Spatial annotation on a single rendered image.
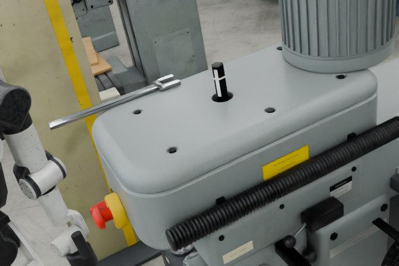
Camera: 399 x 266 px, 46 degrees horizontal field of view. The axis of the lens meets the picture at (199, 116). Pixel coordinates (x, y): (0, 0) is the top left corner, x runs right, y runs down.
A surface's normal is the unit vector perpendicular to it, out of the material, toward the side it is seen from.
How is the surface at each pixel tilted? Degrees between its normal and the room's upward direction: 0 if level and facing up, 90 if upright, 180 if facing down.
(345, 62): 90
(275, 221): 90
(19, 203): 0
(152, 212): 90
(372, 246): 90
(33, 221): 0
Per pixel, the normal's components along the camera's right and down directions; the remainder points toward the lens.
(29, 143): 0.79, 0.21
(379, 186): 0.46, 0.40
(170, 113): -0.16, -0.84
